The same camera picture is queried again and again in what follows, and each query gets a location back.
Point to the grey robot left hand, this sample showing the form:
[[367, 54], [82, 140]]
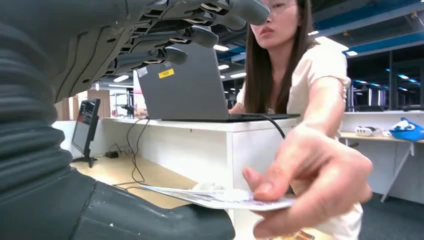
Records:
[[66, 33]]

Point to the white ID card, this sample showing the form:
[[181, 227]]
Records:
[[212, 198]]

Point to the person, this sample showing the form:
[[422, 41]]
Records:
[[318, 66]]

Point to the wooden desk with white legs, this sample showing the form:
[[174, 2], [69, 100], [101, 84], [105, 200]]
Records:
[[364, 136]]

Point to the white VR headset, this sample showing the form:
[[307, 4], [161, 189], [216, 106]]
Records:
[[366, 131]]

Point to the brown wooden cabinet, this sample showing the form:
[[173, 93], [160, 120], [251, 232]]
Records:
[[104, 102]]

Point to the black monitor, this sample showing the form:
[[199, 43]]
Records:
[[84, 129]]

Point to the small black power brick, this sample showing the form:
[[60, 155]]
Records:
[[112, 154]]

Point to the grey laptop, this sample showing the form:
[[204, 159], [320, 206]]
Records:
[[185, 92]]

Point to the white raised counter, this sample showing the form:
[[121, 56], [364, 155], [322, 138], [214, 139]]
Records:
[[185, 149]]

